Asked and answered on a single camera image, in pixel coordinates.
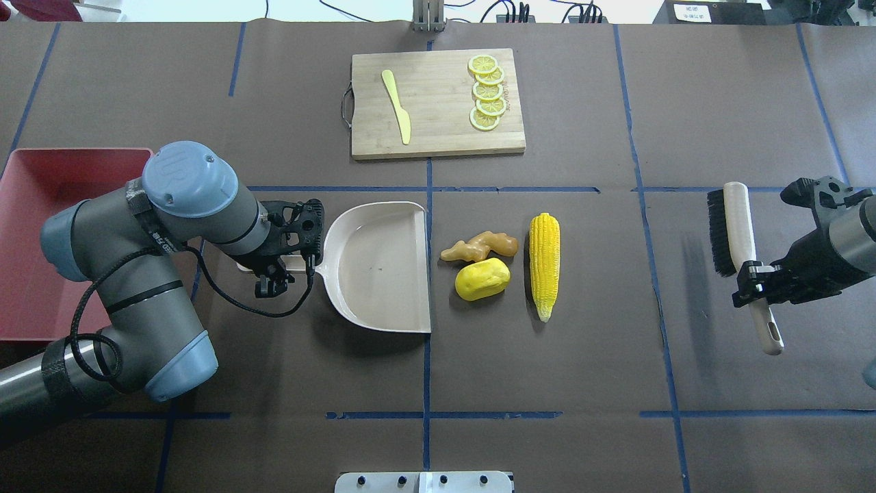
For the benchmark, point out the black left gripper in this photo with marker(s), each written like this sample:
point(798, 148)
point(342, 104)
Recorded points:
point(262, 261)

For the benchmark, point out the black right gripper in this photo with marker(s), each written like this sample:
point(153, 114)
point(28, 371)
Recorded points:
point(806, 268)

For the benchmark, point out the beige hand brush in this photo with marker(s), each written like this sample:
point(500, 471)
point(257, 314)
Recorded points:
point(732, 243)

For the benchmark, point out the beige plastic dustpan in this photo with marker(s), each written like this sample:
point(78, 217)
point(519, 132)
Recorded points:
point(375, 267)

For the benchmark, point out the yellow toy corn cob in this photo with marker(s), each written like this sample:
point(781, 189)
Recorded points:
point(545, 263)

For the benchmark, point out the yellow toy potato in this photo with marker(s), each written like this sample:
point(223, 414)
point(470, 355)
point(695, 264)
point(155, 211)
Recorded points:
point(482, 279)

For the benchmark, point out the tan toy ginger root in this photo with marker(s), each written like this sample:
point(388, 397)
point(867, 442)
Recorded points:
point(478, 248)

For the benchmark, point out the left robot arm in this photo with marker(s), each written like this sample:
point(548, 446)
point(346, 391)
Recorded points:
point(135, 327)

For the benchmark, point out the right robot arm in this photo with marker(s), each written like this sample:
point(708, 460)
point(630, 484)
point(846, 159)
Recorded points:
point(854, 242)

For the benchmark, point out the pink plastic bin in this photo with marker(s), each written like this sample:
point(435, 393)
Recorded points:
point(37, 299)

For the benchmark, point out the yellow plastic knife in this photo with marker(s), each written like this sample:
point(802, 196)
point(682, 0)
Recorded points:
point(402, 116)

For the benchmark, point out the wooden cutting board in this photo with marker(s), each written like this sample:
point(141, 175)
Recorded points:
point(436, 90)

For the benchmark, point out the black box white label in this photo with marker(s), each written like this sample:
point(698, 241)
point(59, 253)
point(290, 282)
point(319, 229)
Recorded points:
point(709, 13)

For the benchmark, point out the lemon slice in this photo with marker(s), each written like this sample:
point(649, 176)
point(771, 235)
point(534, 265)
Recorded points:
point(482, 64)
point(482, 121)
point(496, 107)
point(487, 92)
point(493, 78)

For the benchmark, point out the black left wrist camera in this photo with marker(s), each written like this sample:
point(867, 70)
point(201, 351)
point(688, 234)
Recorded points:
point(294, 227)

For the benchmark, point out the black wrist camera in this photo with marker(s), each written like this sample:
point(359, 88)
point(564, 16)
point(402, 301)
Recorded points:
point(829, 199)
point(294, 227)

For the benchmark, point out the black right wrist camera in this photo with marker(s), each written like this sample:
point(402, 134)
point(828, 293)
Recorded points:
point(829, 199)

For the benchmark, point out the metal base plate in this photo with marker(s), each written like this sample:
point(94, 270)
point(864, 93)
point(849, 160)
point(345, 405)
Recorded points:
point(426, 481)

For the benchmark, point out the aluminium frame post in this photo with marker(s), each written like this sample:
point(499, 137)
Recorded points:
point(428, 15)

